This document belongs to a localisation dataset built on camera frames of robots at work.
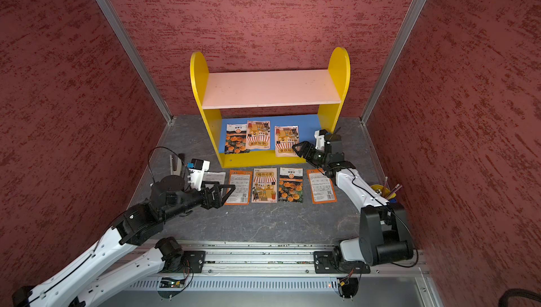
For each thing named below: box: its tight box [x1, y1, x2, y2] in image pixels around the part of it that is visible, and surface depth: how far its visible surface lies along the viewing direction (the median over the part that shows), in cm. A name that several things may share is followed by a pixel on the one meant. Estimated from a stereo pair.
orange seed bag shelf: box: [307, 168, 338, 205], surface depth 94 cm
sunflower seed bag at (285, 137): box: [274, 125, 300, 158], surface depth 95 cm
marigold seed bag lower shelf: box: [224, 123, 251, 155], surface depth 94 cm
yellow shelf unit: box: [190, 47, 351, 169], surface depth 83 cm
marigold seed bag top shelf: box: [278, 166, 304, 203], surface depth 96 cm
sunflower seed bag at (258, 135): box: [246, 120, 271, 150], surface depth 96 cm
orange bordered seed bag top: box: [224, 169, 253, 206], surface depth 97 cm
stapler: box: [169, 153, 183, 177], surface depth 100 cm
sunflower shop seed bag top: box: [250, 167, 278, 203], surface depth 96 cm
